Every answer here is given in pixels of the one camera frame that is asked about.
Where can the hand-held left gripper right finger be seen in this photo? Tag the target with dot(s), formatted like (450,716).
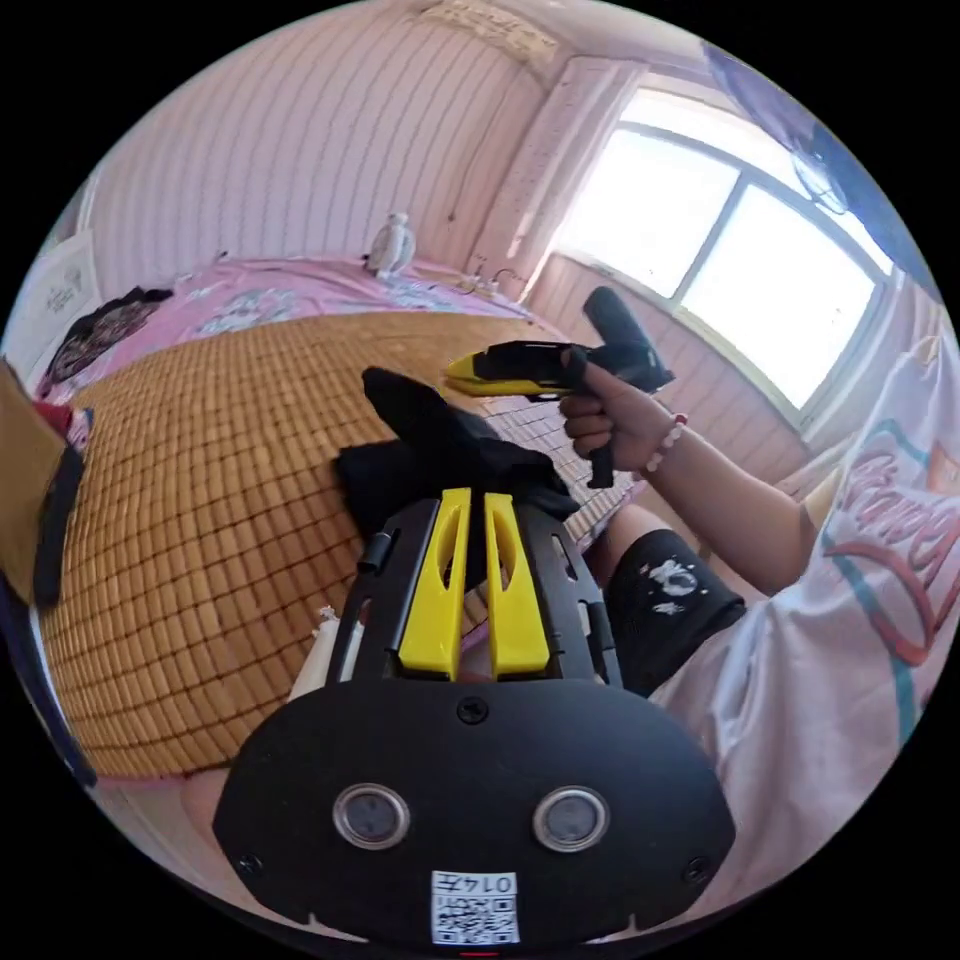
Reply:
(525,637)

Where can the person's right forearm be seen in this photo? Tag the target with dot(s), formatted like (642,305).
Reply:
(735,502)

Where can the pink curtain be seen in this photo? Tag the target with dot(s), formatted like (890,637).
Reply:
(555,172)

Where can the black pants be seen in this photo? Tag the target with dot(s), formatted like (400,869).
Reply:
(442,435)

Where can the person's body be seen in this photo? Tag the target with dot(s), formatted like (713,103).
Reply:
(810,675)

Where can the pile of clothes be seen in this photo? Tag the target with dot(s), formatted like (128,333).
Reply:
(97,334)

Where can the window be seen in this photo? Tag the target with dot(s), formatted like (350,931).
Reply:
(720,247)

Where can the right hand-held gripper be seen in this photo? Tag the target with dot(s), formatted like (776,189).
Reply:
(525,364)

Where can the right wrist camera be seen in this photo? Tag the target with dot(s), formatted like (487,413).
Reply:
(611,319)

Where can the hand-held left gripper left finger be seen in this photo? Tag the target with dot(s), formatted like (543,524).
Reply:
(427,622)

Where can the brown carton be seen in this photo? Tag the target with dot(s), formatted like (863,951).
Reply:
(26,480)

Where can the white plush toy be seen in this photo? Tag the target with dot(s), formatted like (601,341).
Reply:
(391,244)

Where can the bed with woven mat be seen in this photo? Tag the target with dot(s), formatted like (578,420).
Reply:
(210,487)

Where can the person's right hand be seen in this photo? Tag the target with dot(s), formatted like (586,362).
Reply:
(615,420)

